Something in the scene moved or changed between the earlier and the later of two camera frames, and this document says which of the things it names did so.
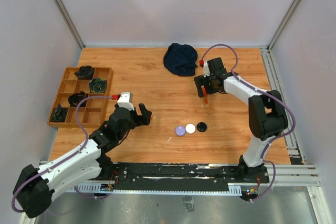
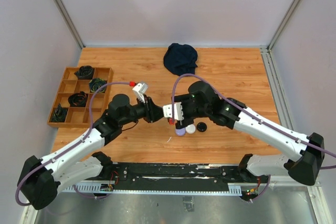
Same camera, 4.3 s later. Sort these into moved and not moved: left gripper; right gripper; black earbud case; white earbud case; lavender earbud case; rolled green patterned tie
Moved: left gripper; right gripper
Not moved: lavender earbud case; black earbud case; white earbud case; rolled green patterned tie
